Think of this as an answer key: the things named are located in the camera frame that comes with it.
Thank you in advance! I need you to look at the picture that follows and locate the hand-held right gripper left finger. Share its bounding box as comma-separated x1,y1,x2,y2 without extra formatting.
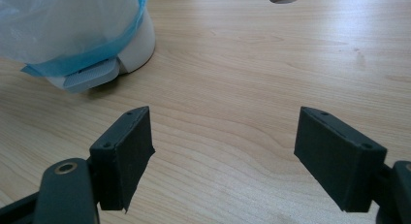
89,106,156,214

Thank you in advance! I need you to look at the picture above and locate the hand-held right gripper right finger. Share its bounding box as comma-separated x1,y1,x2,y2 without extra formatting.
293,106,388,213

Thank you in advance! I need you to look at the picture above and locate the white pedal trash can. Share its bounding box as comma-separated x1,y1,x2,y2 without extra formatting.
0,0,157,94

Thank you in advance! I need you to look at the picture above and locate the translucent trash bag blue edge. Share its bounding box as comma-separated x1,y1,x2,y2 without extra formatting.
0,0,150,79

